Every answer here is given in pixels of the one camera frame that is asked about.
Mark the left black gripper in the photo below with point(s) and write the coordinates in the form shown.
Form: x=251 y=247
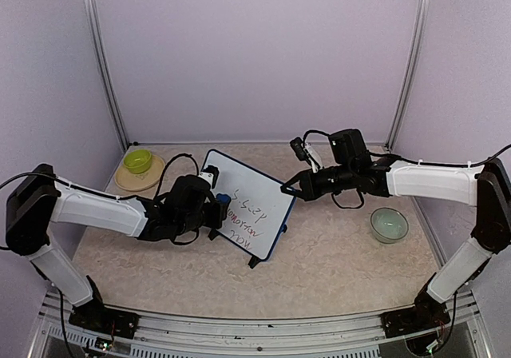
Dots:
x=215 y=220

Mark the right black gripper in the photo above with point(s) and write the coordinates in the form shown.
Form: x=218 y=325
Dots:
x=308 y=192

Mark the blue whiteboard eraser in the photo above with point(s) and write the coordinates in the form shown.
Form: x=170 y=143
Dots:
x=223 y=199

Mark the small blue-framed whiteboard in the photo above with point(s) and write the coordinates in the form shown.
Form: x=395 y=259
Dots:
x=257 y=210

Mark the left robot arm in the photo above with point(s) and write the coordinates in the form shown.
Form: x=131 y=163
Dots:
x=42 y=199

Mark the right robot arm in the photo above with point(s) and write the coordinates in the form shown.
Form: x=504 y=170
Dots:
x=466 y=205

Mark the beige plate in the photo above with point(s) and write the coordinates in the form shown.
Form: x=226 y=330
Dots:
x=132 y=182

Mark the lime green bowl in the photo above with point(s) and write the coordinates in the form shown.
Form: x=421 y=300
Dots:
x=138 y=161

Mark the pale green glass bowl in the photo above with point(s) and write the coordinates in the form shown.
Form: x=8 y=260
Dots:
x=388 y=225

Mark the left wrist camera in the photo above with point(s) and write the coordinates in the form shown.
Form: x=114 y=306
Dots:
x=210 y=174

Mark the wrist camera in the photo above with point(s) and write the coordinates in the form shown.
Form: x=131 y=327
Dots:
x=210 y=174
x=304 y=152

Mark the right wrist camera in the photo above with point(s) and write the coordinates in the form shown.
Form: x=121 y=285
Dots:
x=304 y=152

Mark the front aluminium rail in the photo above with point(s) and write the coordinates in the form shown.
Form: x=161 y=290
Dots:
x=166 y=335

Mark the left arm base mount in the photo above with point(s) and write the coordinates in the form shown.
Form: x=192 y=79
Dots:
x=97 y=317

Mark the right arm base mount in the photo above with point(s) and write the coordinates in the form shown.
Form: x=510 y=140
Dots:
x=416 y=318

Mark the right aluminium frame post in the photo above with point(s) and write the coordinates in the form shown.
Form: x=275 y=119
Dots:
x=410 y=70

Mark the aluminium frame post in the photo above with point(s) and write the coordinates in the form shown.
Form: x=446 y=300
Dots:
x=410 y=70
x=106 y=80

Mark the left aluminium frame post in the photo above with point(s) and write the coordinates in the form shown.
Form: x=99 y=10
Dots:
x=106 y=80

